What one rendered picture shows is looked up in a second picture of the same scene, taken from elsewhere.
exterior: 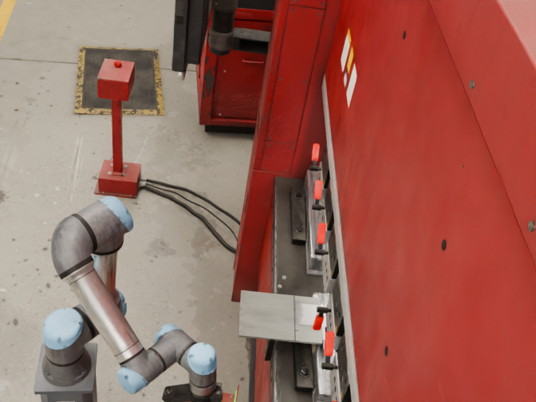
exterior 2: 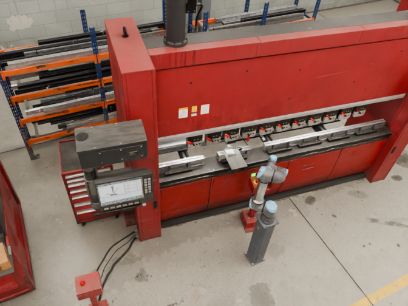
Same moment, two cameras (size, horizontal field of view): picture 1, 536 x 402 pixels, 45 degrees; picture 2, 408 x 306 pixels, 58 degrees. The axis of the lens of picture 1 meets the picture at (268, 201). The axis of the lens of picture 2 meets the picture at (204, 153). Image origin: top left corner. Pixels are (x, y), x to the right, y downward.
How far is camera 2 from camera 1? 3.57 m
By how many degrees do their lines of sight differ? 71
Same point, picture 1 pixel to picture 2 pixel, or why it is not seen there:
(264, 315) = (237, 162)
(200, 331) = (181, 242)
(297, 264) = (201, 167)
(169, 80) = not seen: outside the picture
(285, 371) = not seen: hidden behind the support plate
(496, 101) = (308, 45)
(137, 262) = (154, 281)
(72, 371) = not seen: hidden behind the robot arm
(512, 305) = (323, 55)
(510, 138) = (315, 44)
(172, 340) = (272, 165)
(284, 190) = (164, 178)
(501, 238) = (316, 54)
